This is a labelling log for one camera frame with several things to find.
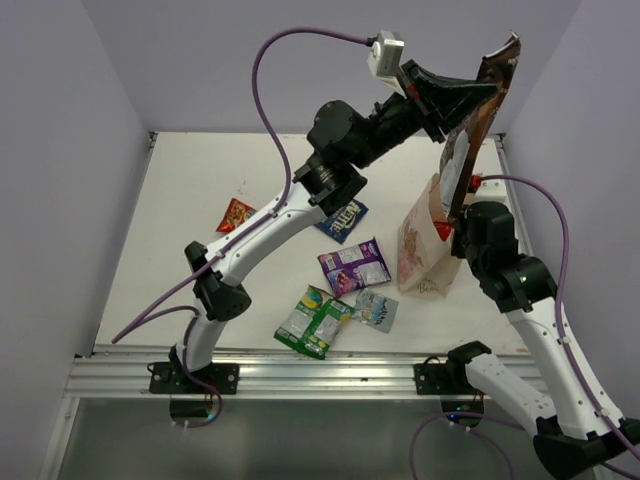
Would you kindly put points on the aluminium mounting rail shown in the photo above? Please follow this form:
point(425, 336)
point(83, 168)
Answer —
point(263, 375)

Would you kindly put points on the blue Kettle chip bag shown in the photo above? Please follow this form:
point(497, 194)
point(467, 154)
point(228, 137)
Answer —
point(341, 224)

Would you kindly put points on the small red snack packet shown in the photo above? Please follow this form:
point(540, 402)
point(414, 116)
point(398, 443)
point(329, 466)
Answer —
point(235, 215)

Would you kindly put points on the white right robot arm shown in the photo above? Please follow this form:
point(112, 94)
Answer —
point(574, 425)

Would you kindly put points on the purple snack bag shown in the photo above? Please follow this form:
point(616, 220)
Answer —
point(354, 268)

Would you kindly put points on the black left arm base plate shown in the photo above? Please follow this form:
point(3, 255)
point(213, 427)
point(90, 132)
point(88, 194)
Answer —
point(224, 377)

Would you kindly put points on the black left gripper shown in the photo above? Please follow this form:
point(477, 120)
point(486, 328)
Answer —
point(435, 100)

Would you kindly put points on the small silver snack packet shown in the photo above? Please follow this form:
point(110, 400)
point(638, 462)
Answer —
point(375, 310)

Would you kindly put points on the red fruit candy bag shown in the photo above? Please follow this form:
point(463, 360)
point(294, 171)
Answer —
point(444, 229)

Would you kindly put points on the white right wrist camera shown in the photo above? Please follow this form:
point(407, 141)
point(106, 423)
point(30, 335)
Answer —
point(488, 190)

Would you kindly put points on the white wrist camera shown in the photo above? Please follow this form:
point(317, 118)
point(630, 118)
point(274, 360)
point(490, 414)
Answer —
point(488, 190)
point(384, 58)

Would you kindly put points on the green snack bag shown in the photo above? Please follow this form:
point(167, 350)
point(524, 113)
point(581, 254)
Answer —
point(313, 325)

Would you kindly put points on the beige paper bag orange handles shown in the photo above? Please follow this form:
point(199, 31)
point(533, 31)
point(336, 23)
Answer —
point(425, 266)

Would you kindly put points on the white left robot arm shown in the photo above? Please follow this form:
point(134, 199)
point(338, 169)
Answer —
point(308, 198)

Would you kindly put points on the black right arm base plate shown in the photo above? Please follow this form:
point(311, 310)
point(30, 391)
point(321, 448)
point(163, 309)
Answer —
point(432, 377)

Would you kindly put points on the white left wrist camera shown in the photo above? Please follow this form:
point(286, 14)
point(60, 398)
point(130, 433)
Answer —
point(384, 58)

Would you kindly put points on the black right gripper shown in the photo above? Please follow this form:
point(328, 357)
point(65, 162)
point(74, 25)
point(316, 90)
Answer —
point(456, 247)

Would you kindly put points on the brown chip bag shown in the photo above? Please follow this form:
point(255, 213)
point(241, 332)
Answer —
point(463, 144)

